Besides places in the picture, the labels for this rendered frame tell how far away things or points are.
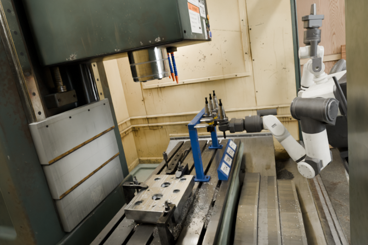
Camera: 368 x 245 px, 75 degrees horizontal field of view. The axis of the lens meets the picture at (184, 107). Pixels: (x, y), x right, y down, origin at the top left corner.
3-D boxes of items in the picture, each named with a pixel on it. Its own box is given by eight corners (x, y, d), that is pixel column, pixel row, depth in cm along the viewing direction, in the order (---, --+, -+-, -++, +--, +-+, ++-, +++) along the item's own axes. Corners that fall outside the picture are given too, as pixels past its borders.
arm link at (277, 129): (261, 122, 123) (280, 143, 119) (260, 120, 115) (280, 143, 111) (271, 114, 122) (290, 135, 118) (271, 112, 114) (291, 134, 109)
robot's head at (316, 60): (322, 71, 112) (322, 55, 110) (325, 74, 104) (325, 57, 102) (306, 73, 114) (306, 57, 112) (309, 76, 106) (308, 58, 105)
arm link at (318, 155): (340, 168, 105) (333, 123, 99) (323, 185, 99) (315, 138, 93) (314, 161, 115) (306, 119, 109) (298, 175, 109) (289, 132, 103)
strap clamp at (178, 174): (190, 180, 133) (186, 156, 130) (183, 194, 121) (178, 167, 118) (185, 180, 135) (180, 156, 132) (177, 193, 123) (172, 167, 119)
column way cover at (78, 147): (127, 178, 149) (108, 98, 138) (70, 234, 105) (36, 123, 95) (120, 178, 151) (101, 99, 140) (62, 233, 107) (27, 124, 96)
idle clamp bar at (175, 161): (184, 162, 159) (182, 152, 157) (174, 183, 134) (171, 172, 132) (177, 162, 160) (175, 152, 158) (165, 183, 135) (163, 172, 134)
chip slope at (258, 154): (275, 162, 195) (272, 132, 190) (280, 221, 131) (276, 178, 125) (174, 163, 225) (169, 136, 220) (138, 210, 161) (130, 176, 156)
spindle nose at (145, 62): (139, 79, 109) (133, 53, 107) (173, 74, 107) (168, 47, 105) (127, 84, 94) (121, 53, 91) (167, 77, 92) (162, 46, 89)
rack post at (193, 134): (210, 176, 134) (202, 126, 128) (208, 182, 129) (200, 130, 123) (193, 176, 137) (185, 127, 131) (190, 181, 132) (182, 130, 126)
